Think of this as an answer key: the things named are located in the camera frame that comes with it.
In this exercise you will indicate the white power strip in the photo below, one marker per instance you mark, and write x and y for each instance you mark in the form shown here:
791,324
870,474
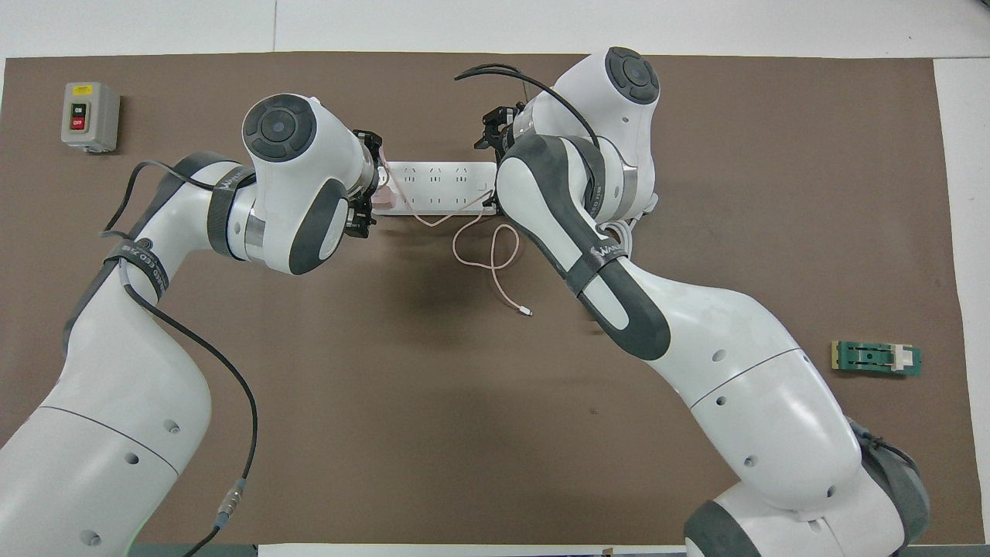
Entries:
445,188

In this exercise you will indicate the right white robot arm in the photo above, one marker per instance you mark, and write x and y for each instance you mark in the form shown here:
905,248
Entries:
758,387

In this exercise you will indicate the green circuit board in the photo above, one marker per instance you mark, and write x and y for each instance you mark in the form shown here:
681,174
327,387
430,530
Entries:
870,358

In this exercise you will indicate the pink charger plug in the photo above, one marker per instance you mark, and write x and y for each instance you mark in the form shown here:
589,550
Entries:
384,199

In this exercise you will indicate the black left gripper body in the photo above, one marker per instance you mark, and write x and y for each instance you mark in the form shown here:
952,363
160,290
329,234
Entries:
373,155

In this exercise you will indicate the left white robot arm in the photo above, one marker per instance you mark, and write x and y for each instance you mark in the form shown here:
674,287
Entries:
116,425

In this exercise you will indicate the grey on-off switch box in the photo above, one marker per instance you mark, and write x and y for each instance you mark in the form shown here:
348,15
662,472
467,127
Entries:
97,116

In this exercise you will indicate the brown table mat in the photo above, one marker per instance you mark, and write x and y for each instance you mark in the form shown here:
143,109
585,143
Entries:
464,425

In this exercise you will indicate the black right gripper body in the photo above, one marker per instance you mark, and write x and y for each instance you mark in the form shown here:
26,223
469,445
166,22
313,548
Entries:
499,130

